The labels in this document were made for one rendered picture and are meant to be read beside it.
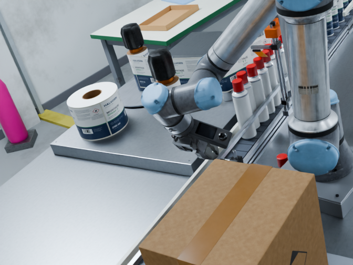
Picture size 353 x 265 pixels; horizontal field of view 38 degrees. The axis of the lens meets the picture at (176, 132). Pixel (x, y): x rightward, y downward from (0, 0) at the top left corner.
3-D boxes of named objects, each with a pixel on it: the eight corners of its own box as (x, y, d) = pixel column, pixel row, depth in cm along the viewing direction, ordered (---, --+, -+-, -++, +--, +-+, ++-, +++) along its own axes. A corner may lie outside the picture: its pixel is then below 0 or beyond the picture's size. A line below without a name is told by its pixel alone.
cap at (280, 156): (290, 161, 158) (288, 153, 157) (287, 168, 156) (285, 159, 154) (279, 161, 160) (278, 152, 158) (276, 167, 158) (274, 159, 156)
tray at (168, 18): (170, 10, 344) (169, 5, 343) (199, 9, 329) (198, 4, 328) (138, 30, 324) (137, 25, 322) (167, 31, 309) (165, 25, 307)
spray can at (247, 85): (244, 125, 174) (232, 71, 165) (259, 122, 174) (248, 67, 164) (246, 132, 170) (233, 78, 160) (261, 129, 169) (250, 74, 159)
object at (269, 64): (269, 100, 185) (259, 48, 175) (283, 101, 182) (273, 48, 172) (264, 108, 181) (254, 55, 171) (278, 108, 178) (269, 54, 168)
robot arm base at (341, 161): (314, 146, 153) (308, 118, 148) (363, 153, 143) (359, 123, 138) (290, 176, 144) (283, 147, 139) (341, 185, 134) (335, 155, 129)
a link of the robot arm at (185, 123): (188, 103, 135) (178, 130, 132) (196, 112, 138) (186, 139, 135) (165, 102, 139) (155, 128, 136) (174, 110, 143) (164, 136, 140)
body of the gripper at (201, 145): (189, 129, 152) (169, 109, 143) (214, 132, 147) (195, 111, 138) (181, 152, 150) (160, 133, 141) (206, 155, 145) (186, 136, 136)
